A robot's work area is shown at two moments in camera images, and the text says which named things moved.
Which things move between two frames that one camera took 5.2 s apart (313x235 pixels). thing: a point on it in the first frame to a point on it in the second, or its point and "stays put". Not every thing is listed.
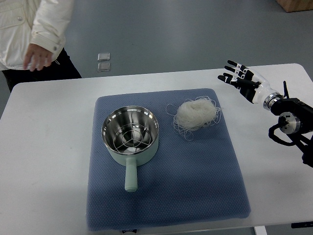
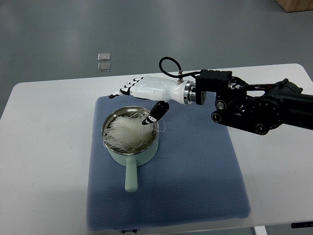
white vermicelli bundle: (192, 115) to (128, 132)
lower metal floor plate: (103, 67) stays put
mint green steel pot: (131, 135) stays put
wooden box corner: (289, 6) stays put
